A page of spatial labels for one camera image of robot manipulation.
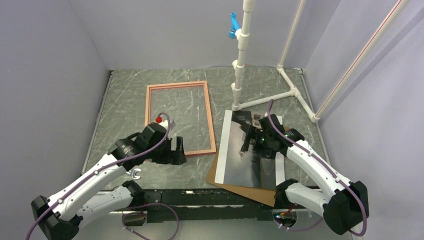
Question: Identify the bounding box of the white PVC pipe stand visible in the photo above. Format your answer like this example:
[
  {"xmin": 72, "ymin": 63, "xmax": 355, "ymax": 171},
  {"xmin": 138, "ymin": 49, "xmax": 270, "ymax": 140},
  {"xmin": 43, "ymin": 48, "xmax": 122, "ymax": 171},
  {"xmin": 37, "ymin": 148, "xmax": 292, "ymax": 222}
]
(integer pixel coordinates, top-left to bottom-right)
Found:
[{"xmin": 231, "ymin": 0, "xmax": 409, "ymax": 123}]

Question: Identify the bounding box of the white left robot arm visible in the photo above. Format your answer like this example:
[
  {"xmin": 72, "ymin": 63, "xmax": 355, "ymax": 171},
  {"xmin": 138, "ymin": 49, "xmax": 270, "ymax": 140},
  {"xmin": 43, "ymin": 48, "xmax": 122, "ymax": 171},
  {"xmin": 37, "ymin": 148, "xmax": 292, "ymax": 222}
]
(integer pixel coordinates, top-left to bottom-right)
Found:
[{"xmin": 31, "ymin": 122, "xmax": 187, "ymax": 240}]

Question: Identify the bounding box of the clear acrylic sheet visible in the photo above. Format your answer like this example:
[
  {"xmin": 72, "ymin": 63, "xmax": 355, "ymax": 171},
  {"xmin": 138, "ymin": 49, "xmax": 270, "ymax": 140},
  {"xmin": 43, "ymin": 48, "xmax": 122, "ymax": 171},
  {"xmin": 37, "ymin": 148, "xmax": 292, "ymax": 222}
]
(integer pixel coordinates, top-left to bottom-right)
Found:
[{"xmin": 147, "ymin": 84, "xmax": 213, "ymax": 154}]

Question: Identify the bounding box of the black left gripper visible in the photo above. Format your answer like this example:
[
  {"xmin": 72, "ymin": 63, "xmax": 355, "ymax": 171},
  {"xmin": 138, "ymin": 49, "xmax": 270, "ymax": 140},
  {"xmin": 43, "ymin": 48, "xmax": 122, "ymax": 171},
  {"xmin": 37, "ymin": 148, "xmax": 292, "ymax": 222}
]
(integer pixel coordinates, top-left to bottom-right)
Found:
[{"xmin": 147, "ymin": 135, "xmax": 187, "ymax": 165}]

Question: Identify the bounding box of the red wooden picture frame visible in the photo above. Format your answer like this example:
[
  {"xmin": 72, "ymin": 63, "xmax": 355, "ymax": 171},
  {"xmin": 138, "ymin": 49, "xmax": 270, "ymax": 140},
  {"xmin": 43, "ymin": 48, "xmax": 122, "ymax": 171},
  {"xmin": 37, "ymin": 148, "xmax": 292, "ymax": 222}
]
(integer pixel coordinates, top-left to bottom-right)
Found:
[{"xmin": 144, "ymin": 80, "xmax": 218, "ymax": 157}]

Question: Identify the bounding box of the silver open-end wrench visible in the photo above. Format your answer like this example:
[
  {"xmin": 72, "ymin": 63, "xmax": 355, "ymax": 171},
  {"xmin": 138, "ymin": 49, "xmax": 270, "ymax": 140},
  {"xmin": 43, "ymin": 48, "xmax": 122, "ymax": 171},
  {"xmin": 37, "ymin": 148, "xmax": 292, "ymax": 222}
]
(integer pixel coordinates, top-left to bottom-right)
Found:
[{"xmin": 126, "ymin": 168, "xmax": 142, "ymax": 180}]

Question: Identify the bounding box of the brown cardboard backing board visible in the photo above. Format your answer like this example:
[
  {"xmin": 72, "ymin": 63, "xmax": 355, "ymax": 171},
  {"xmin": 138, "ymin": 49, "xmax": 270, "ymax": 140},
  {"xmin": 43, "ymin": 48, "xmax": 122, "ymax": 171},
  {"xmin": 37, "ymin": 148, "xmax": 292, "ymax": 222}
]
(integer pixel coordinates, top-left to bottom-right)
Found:
[{"xmin": 206, "ymin": 122, "xmax": 286, "ymax": 207}]

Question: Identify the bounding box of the glossy photo with white borders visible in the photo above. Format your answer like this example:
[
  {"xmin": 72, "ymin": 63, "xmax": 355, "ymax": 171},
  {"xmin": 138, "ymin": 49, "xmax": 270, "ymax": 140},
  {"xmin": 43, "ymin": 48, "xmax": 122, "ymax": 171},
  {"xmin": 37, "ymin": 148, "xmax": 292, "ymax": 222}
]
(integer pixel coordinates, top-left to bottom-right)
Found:
[{"xmin": 212, "ymin": 110, "xmax": 286, "ymax": 190}]

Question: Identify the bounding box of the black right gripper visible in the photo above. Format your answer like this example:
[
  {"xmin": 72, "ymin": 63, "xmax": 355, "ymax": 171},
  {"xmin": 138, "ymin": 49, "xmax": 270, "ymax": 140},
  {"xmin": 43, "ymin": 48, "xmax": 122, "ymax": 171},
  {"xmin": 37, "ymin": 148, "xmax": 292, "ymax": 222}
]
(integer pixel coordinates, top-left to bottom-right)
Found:
[{"xmin": 241, "ymin": 125, "xmax": 277, "ymax": 159}]

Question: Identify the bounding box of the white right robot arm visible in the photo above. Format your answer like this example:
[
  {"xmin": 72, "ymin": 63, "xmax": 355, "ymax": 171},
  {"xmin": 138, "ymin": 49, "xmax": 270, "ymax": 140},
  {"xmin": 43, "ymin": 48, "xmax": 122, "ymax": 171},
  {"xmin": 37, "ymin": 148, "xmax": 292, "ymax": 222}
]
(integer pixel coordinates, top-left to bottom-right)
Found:
[{"xmin": 240, "ymin": 114, "xmax": 369, "ymax": 237}]

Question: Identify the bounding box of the blue pipe fitting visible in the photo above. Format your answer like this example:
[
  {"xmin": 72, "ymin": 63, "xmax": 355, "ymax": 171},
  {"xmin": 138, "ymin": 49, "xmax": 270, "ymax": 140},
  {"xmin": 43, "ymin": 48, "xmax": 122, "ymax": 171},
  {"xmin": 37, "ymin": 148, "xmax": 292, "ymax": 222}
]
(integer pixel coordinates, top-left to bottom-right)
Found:
[{"xmin": 228, "ymin": 12, "xmax": 242, "ymax": 40}]

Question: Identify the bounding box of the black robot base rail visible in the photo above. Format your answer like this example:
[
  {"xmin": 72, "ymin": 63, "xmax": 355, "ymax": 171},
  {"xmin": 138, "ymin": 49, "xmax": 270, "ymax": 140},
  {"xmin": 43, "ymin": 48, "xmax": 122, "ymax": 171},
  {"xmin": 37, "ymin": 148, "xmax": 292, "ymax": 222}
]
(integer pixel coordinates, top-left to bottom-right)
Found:
[{"xmin": 76, "ymin": 178, "xmax": 340, "ymax": 228}]

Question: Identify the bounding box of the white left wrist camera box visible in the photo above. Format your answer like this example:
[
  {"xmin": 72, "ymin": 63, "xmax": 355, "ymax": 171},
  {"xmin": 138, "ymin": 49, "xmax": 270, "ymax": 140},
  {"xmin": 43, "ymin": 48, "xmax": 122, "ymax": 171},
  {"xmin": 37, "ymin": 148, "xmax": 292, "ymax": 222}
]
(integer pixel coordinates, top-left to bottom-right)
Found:
[{"xmin": 155, "ymin": 114, "xmax": 176, "ymax": 131}]

